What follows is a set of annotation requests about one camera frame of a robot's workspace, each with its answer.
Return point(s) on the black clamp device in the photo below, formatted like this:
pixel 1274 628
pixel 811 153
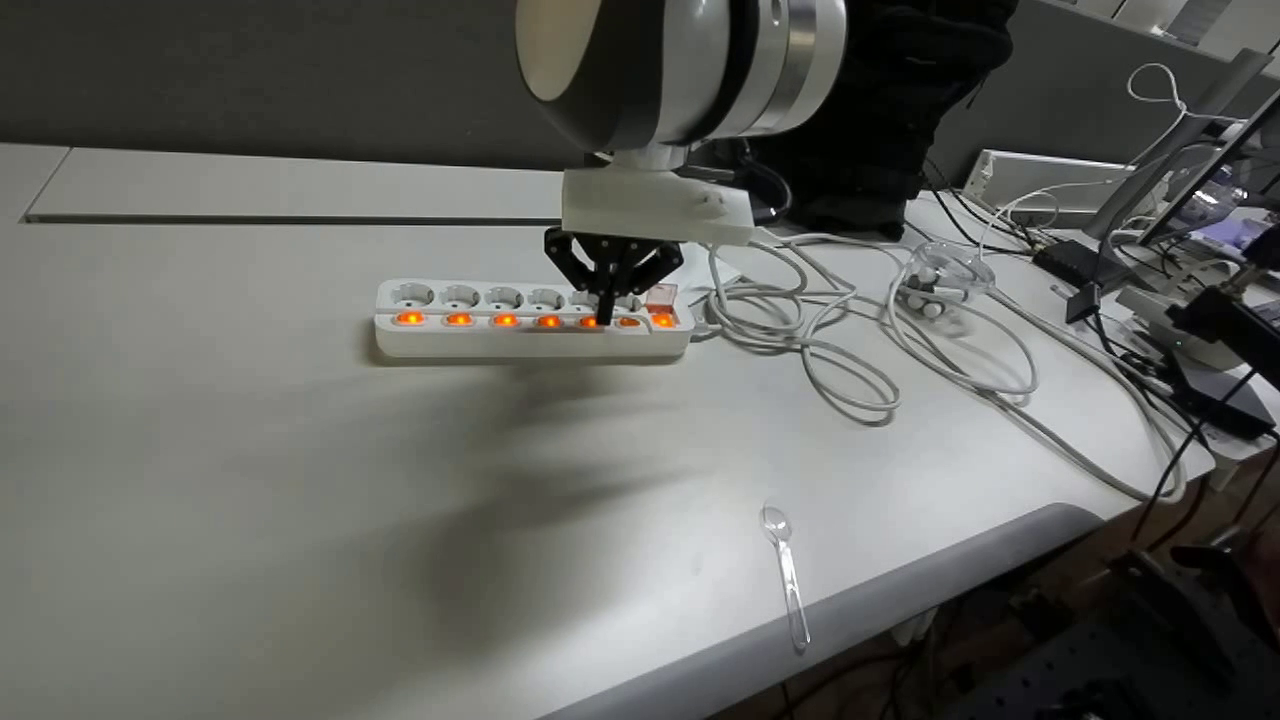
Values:
pixel 1234 341

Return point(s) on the white multi-socket power strip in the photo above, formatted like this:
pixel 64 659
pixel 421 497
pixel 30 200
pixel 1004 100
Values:
pixel 520 341

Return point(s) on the white rectangular box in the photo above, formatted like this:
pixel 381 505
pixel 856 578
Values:
pixel 1047 180

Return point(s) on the black cloth bundle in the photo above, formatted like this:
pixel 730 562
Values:
pixel 907 120

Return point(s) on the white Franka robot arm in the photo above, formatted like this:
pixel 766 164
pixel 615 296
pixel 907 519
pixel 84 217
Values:
pixel 666 65

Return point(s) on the clear plastic wrapper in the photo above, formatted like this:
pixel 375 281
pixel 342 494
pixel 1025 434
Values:
pixel 936 281

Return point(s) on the clear plastic spoon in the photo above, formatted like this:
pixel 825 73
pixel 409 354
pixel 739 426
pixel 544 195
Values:
pixel 786 564

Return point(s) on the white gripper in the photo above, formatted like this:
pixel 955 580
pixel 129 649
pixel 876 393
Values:
pixel 647 200

